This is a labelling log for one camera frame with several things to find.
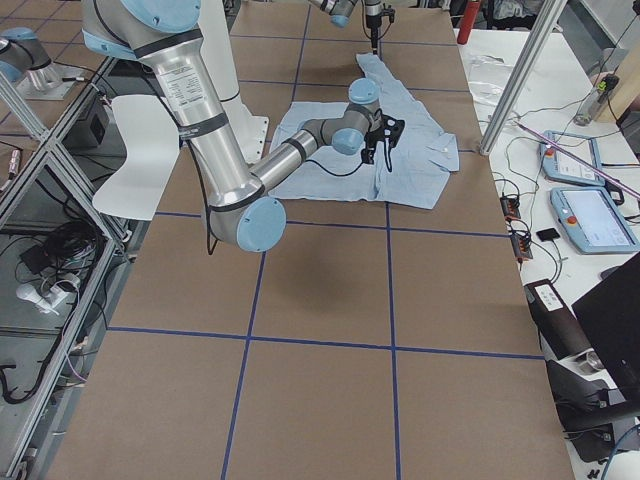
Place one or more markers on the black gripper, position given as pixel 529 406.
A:
pixel 372 138
pixel 372 21

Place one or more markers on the light blue button shirt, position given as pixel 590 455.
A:
pixel 414 173

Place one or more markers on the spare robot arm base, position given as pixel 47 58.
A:
pixel 26 64

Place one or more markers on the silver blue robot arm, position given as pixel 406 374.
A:
pixel 340 12
pixel 166 36

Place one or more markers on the person hand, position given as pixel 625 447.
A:
pixel 605 81

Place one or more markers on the red bottle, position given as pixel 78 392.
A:
pixel 468 20

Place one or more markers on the crumpled clear plastic bag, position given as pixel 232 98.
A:
pixel 487 77

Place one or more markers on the orange circuit board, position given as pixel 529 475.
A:
pixel 519 232

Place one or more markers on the small black card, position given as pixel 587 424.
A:
pixel 548 235

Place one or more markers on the clear drink bottle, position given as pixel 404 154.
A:
pixel 591 107

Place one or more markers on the near teach pendant tablet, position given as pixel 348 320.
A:
pixel 592 221

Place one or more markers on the purple rod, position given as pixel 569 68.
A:
pixel 557 147

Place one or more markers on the wooden board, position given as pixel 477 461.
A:
pixel 621 23

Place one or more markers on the black monitor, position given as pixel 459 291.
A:
pixel 608 314

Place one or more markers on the white power strip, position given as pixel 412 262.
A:
pixel 49 301

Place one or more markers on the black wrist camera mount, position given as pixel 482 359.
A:
pixel 392 129

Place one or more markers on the aluminium frame post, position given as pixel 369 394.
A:
pixel 536 40

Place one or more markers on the aluminium table frame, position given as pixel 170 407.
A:
pixel 63 150

